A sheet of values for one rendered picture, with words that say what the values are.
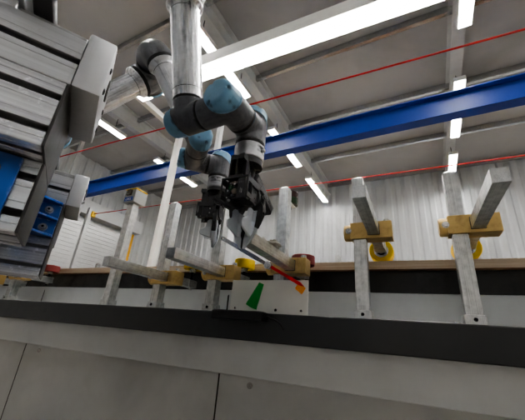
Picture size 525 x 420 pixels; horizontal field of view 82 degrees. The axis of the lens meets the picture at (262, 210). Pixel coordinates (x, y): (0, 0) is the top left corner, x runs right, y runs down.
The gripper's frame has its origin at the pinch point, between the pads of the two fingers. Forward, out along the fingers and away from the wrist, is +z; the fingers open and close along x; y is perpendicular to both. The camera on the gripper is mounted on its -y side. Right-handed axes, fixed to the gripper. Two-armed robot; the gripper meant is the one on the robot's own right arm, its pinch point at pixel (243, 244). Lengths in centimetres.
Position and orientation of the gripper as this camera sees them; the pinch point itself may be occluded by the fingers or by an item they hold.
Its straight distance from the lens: 69.3
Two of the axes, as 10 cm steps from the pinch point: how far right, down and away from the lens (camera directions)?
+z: -0.8, 9.2, -3.8
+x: 9.0, -1.0, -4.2
